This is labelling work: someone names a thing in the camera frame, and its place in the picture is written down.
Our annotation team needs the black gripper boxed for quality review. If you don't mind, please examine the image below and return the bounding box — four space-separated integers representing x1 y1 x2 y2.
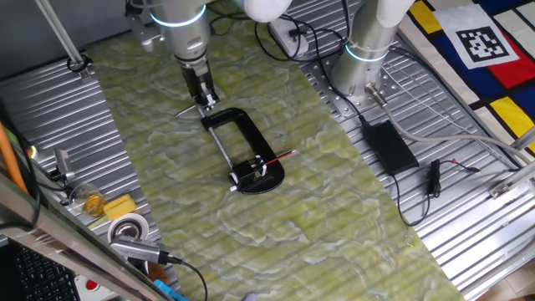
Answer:
180 59 221 111

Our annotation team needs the black C-clamp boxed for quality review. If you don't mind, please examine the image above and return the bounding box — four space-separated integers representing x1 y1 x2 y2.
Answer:
175 103 286 196

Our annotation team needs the black crank pencil sharpener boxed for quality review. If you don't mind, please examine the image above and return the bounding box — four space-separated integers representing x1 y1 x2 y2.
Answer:
227 154 268 193

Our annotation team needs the red pencil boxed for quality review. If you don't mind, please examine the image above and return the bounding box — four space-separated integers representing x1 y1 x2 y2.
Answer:
263 149 299 166

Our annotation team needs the white power strip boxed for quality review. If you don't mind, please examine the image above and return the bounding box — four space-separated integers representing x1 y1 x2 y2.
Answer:
267 16 311 59

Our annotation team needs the yellow sponge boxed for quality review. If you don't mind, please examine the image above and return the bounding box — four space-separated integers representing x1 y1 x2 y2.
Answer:
102 193 139 222

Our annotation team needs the white tape roll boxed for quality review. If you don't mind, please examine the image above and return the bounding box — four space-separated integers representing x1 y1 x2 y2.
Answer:
106 212 150 244

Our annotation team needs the glass beaker yellow liquid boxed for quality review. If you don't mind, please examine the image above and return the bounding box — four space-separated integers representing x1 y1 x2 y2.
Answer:
68 182 108 219

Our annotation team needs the green marble pattern mat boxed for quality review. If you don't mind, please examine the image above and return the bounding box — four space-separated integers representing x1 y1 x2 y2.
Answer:
85 0 467 301

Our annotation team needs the brown round object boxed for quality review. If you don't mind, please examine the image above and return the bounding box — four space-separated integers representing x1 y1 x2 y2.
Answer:
146 262 171 286

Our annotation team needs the black power adapter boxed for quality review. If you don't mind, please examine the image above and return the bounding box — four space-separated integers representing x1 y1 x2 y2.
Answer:
360 120 420 176

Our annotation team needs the blue plastic item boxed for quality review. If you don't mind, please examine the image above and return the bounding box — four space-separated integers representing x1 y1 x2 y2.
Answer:
152 278 190 301

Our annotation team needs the orange pole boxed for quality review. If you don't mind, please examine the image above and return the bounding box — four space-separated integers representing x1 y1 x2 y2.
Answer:
0 120 29 196

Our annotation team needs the red emergency stop box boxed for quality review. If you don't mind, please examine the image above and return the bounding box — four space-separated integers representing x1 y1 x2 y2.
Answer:
74 273 120 301

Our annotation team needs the black keyboard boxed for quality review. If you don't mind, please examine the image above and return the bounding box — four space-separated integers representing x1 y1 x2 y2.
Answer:
10 244 81 301

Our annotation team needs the fiducial marker board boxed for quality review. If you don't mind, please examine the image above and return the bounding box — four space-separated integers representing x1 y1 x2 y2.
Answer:
399 0 535 156

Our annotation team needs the white marker tag paper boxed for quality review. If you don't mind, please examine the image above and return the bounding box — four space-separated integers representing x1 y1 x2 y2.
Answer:
432 3 521 71

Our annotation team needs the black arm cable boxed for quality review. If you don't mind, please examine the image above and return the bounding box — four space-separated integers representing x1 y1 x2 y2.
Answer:
206 0 350 64

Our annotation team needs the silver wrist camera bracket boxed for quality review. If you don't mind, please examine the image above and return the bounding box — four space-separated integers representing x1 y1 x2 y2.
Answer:
124 2 165 54

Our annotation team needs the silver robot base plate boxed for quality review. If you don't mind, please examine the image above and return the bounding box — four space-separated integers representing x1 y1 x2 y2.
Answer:
301 53 403 121

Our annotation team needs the black power cord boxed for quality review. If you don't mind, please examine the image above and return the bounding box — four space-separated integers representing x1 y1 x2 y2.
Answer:
288 24 369 125

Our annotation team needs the small grey camera stand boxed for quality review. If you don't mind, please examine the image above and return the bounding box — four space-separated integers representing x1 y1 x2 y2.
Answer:
49 147 77 183

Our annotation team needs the aluminium pole with bracket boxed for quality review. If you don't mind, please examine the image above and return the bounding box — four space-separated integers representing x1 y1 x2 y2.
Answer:
34 0 94 81

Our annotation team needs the silver depth camera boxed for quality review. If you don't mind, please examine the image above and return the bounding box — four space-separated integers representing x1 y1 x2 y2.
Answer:
108 233 171 266

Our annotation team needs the black camera cable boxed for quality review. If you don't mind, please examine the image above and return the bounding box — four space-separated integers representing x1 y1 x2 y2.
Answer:
166 255 209 301

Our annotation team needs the aluminium frame bar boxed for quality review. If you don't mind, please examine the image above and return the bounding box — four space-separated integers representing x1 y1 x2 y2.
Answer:
0 171 172 301

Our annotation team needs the thick grey robot cable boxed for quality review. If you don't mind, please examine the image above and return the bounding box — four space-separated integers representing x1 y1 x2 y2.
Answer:
364 82 535 165

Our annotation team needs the black bundled adapter cable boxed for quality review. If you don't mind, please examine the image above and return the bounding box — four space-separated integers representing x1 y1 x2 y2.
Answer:
391 157 482 228

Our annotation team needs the aluminium corner frame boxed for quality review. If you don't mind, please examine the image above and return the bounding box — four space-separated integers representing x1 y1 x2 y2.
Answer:
487 125 535 200

